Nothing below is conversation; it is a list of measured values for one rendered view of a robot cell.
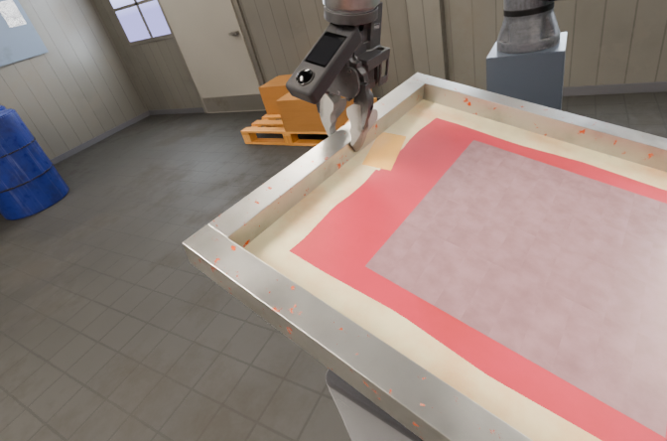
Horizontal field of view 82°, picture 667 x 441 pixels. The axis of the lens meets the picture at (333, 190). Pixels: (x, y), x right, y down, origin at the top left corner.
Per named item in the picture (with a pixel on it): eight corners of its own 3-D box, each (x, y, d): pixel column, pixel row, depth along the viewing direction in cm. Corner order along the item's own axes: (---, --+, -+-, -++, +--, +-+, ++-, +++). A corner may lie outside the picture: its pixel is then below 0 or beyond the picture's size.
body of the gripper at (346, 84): (388, 85, 59) (395, 2, 51) (357, 108, 54) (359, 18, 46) (348, 73, 63) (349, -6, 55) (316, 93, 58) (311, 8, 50)
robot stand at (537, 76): (499, 311, 174) (496, 40, 113) (544, 321, 165) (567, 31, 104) (492, 344, 161) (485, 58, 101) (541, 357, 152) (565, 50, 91)
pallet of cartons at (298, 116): (380, 109, 425) (372, 65, 400) (344, 147, 362) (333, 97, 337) (286, 112, 492) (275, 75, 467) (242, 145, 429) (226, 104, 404)
